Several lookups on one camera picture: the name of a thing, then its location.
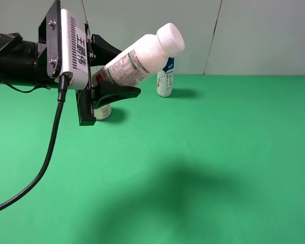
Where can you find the white milk bottle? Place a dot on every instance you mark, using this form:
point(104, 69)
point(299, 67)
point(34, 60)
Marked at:
point(143, 59)

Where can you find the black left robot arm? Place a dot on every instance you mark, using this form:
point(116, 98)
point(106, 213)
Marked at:
point(19, 65)

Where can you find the blue and white bottle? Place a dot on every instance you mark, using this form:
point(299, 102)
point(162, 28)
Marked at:
point(165, 79)

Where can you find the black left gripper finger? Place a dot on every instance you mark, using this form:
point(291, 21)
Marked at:
point(106, 93)
point(100, 51)

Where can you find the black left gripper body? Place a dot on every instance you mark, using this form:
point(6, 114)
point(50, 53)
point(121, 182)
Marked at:
point(48, 33)

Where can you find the purple lid cream can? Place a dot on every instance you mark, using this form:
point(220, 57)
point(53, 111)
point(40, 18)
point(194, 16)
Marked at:
point(103, 113)

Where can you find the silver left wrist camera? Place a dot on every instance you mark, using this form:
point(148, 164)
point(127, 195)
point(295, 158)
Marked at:
point(74, 59)

